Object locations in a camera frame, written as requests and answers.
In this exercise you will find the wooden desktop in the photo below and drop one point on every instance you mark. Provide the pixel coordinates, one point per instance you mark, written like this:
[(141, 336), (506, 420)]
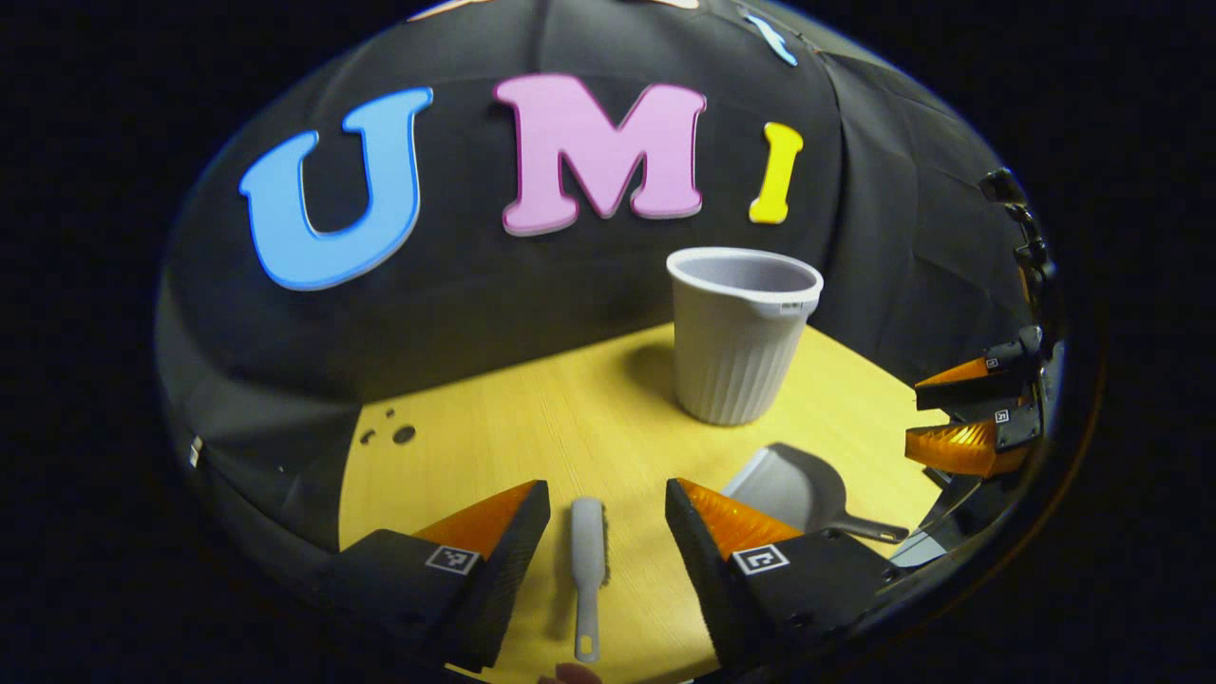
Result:
[(589, 427)]

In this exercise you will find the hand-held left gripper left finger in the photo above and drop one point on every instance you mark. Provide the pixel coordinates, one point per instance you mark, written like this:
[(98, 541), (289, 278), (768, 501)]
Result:
[(508, 579)]

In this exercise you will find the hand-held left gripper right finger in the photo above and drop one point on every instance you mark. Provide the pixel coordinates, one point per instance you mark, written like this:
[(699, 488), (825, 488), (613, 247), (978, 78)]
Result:
[(708, 579)]

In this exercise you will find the small grey broom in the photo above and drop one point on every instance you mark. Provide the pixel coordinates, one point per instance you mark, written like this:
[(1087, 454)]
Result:
[(589, 541)]

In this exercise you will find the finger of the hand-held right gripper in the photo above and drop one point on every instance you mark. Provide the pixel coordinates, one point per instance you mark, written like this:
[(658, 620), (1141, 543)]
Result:
[(988, 385), (969, 446)]

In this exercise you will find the grey plastic dustpan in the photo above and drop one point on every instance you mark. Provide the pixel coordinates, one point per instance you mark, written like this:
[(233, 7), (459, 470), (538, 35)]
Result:
[(788, 484)]

